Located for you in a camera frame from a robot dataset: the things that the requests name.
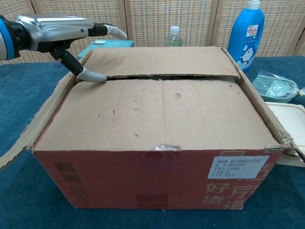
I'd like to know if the woven wooden folding screen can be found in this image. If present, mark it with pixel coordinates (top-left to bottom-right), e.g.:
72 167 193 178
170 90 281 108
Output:
0 0 305 65

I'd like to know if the teal product box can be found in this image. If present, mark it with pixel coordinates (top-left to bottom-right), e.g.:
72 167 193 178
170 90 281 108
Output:
77 40 135 59

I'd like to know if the clear bottle with green label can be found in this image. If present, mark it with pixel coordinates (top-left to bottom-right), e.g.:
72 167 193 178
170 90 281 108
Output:
165 25 184 48

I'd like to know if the red printed cardboard box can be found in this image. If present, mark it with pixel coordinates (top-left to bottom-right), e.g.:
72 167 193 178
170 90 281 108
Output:
0 45 305 211

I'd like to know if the green dustpan set in bag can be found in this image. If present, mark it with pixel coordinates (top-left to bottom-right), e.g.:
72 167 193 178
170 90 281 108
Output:
252 69 305 104

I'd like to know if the blue pump detergent bottle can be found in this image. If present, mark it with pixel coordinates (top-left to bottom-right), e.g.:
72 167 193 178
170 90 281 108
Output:
227 0 266 73

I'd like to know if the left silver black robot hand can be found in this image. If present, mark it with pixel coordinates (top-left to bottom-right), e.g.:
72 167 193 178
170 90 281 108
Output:
14 14 128 83

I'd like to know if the blue table cloth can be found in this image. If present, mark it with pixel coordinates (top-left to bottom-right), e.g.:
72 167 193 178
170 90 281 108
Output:
0 55 305 229

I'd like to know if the beige lidded food container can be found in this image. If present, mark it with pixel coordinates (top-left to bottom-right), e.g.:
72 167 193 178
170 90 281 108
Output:
264 101 305 167

